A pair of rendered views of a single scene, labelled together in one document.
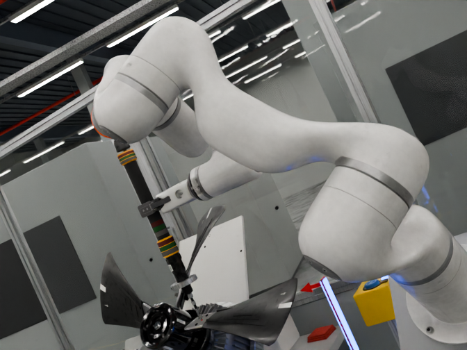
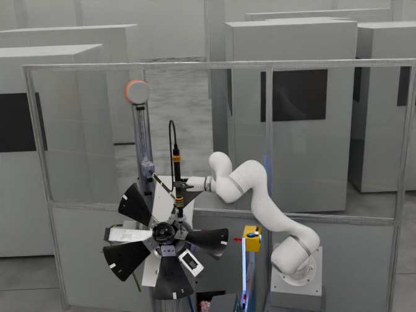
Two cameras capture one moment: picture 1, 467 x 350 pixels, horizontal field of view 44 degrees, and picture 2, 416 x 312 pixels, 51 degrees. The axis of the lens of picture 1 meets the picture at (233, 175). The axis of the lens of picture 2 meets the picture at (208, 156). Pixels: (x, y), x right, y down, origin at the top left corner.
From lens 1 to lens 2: 130 cm
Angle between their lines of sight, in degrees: 24
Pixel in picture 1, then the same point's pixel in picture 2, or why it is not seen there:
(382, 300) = (254, 243)
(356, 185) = (299, 249)
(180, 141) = not seen: hidden behind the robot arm
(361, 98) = (268, 138)
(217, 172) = not seen: hidden behind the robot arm
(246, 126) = (272, 217)
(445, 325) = (290, 277)
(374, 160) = (306, 243)
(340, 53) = (268, 114)
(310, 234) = (280, 259)
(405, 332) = (274, 274)
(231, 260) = not seen: hidden behind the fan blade
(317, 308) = (205, 219)
